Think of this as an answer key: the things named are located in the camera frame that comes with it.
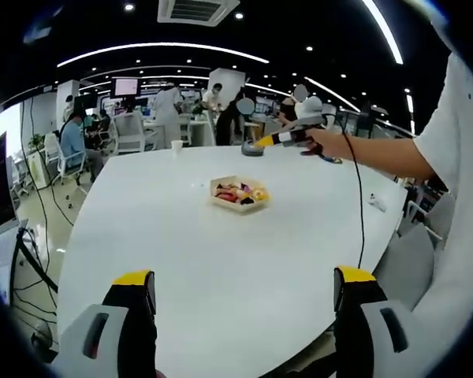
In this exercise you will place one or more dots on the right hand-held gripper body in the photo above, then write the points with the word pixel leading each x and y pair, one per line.
pixel 311 112

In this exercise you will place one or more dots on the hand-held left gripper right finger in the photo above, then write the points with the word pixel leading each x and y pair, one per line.
pixel 354 319

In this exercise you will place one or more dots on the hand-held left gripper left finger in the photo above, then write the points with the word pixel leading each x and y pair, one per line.
pixel 132 319

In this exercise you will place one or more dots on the yellow food packet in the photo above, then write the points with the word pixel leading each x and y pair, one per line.
pixel 259 194

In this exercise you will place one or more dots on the small red food packet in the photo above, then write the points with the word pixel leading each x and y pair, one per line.
pixel 224 195

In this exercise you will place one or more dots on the beige hexagonal container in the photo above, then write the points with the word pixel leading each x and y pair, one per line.
pixel 217 201

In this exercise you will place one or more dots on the person's right hand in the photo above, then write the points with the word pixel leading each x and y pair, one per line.
pixel 329 143

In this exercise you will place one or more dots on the grey VR headset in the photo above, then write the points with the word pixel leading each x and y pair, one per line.
pixel 252 149

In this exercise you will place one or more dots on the black tripod stand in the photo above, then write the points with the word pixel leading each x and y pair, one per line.
pixel 366 118

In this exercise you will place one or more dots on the grey mesh office chair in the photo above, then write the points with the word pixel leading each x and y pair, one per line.
pixel 410 267

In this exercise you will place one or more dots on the white paper cup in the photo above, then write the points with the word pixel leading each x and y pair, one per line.
pixel 176 145

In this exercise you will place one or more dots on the long ceiling light strip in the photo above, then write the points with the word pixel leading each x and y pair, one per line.
pixel 384 29
pixel 161 45

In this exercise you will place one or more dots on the white handheld controller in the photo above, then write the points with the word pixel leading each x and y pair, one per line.
pixel 377 202

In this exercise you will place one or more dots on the ceiling air conditioner vent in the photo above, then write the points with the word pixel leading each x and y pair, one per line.
pixel 197 11

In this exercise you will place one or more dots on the white office chair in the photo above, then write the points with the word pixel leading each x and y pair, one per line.
pixel 59 157
pixel 130 132

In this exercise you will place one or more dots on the person in white shirt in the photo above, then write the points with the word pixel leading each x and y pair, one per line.
pixel 457 197

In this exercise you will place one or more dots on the bright display screen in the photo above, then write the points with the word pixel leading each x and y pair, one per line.
pixel 125 87

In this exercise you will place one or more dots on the white low cabinet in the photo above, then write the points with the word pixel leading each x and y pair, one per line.
pixel 37 171

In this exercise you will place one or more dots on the green potted plant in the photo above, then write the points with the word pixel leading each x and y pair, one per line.
pixel 36 141

